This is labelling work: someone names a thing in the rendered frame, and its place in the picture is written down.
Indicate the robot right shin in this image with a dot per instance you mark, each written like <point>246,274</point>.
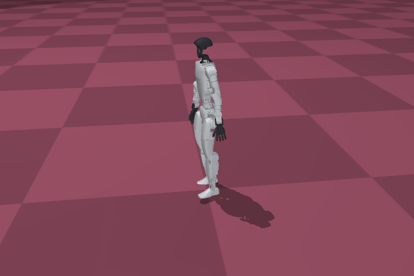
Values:
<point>203,158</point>

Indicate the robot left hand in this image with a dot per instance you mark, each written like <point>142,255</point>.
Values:
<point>219,130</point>

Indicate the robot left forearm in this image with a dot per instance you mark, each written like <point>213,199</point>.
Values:
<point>217,107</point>

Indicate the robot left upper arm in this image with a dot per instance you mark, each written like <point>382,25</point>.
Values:
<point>211,74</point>

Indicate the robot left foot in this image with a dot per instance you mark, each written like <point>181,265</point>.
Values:
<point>208,193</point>

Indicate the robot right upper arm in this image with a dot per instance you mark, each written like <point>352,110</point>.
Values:
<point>195,83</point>

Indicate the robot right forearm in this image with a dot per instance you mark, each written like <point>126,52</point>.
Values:
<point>196,98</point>

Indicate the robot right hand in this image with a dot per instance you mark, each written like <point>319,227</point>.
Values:
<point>192,113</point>

